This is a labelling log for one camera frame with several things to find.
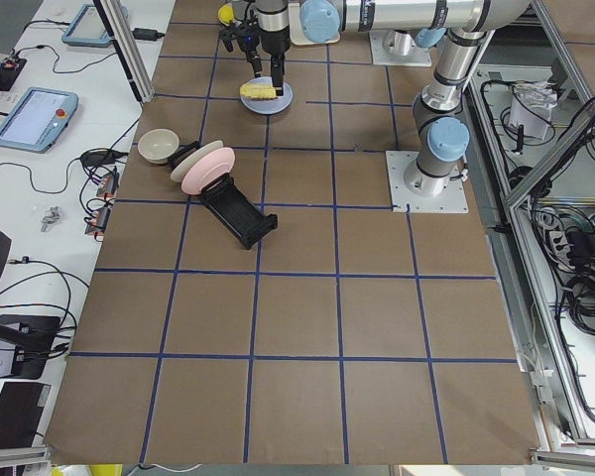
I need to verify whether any cream white plate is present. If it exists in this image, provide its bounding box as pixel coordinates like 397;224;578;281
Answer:
170;140;223;183

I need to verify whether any white crumpled paper bag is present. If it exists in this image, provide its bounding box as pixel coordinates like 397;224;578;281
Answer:
509;81;557;140

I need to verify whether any upper teach pendant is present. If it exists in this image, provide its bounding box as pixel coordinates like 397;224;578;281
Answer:
61;4;112;48

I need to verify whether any pink plate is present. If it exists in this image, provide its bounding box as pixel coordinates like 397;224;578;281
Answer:
180;147;235;195

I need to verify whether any teach pendant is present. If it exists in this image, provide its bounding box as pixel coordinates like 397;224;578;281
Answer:
0;87;79;153
61;4;112;48

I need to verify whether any yellow lemon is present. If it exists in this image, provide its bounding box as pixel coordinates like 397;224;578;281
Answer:
217;3;235;26

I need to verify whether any cream bowl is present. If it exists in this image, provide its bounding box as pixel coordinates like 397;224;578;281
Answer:
137;129;179;165

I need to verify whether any light blue plate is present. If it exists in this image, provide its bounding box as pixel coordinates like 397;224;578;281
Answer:
240;76;293;115

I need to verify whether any black power adapter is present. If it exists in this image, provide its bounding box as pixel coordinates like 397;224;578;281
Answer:
132;28;165;42

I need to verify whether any lower teach pendant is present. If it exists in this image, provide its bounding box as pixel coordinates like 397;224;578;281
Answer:
0;87;79;153

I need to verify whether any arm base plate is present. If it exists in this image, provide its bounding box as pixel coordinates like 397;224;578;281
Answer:
369;30;432;67
386;151;469;214

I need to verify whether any yellow bread roll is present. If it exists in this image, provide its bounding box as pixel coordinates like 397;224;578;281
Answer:
239;81;278;100

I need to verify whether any right side cable bundle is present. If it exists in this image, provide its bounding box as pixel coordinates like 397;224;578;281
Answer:
505;163;595;343

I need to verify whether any aluminium frame post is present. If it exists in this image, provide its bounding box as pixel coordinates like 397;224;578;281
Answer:
93;0;155;104

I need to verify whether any black dish rack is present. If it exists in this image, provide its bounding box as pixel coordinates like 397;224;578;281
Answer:
168;141;278;249

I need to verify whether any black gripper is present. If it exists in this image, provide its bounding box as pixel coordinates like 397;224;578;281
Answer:
219;22;263;77
260;29;291;92

